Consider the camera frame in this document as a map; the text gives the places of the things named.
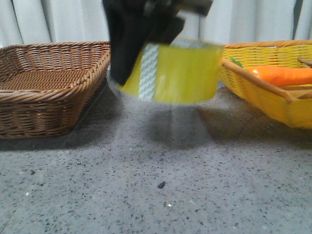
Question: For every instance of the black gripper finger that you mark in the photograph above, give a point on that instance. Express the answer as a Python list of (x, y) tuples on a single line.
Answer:
[(124, 53)]

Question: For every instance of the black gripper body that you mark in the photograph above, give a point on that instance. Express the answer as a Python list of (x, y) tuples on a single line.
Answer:
[(149, 20)]

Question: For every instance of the yellow tape roll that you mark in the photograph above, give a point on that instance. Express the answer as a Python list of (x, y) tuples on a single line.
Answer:
[(184, 72)]

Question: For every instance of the brown wicker basket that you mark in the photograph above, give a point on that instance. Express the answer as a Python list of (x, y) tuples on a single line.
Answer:
[(44, 87)]

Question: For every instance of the white curtain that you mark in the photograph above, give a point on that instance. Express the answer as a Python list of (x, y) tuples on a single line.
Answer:
[(228, 21)]

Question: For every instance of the green leaf toy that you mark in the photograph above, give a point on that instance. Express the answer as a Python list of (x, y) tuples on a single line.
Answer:
[(236, 62)]

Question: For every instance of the orange toy carrot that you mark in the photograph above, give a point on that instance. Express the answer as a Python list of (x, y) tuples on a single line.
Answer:
[(282, 76)]

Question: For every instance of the yellow woven basket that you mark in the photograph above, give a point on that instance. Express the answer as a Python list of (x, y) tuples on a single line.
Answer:
[(291, 105)]

